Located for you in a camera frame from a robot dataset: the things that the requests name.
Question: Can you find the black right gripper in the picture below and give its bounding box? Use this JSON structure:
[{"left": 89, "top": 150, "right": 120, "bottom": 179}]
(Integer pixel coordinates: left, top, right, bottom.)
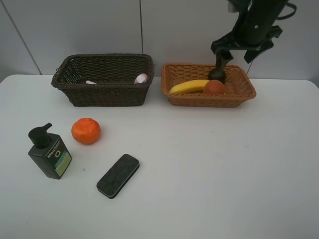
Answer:
[{"left": 211, "top": 24, "right": 283, "bottom": 72}]

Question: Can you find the dark avocado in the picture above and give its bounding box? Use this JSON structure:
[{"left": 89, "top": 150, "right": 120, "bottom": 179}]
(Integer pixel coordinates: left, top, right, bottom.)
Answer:
[{"left": 208, "top": 68, "right": 226, "bottom": 84}]

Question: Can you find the red yellow peach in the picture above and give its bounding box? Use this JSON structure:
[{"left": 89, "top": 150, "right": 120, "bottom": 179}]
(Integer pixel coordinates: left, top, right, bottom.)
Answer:
[{"left": 203, "top": 80, "right": 225, "bottom": 95}]

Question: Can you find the yellow banana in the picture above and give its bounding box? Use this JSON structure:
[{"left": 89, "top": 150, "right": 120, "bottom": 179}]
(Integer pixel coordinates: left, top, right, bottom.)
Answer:
[{"left": 169, "top": 80, "right": 209, "bottom": 94}]

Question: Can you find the dark green pump bottle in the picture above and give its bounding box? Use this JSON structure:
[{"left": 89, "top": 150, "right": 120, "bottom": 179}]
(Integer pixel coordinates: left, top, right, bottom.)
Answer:
[{"left": 28, "top": 123, "right": 72, "bottom": 179}]

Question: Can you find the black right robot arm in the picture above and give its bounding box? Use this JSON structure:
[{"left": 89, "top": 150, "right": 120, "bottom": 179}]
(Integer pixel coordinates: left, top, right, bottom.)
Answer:
[{"left": 211, "top": 0, "right": 297, "bottom": 75}]

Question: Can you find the light brown wicker basket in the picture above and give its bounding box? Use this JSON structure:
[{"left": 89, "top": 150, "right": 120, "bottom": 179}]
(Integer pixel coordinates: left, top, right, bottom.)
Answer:
[{"left": 161, "top": 63, "right": 256, "bottom": 108}]

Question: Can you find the pink white small bottle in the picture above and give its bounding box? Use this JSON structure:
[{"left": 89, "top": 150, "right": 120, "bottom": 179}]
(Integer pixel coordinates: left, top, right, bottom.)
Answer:
[{"left": 134, "top": 73, "right": 148, "bottom": 84}]

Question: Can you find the dark brown wicker basket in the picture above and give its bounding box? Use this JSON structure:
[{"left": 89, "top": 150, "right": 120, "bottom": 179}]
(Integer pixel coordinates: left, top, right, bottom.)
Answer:
[{"left": 51, "top": 53, "right": 154, "bottom": 107}]

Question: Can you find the orange tangerine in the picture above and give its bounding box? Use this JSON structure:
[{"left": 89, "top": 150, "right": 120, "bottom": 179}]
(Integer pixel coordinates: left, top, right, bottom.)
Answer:
[{"left": 71, "top": 118, "right": 101, "bottom": 144}]

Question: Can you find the black whiteboard eraser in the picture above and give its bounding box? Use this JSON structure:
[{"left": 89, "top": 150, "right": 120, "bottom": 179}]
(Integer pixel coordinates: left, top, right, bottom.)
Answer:
[{"left": 96, "top": 154, "right": 140, "bottom": 199}]

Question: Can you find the black cable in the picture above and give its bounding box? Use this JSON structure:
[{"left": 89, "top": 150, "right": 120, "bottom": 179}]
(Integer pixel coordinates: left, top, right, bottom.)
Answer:
[{"left": 276, "top": 1, "right": 298, "bottom": 20}]

